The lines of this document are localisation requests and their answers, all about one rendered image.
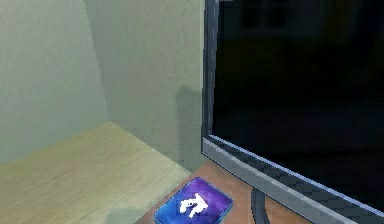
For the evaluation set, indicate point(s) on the blue purple tissue box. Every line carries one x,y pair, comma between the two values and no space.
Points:
195,203

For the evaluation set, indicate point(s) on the brown wooden tv stand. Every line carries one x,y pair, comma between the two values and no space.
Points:
238,196

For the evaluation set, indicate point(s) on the black television set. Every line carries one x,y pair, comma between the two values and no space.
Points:
300,83

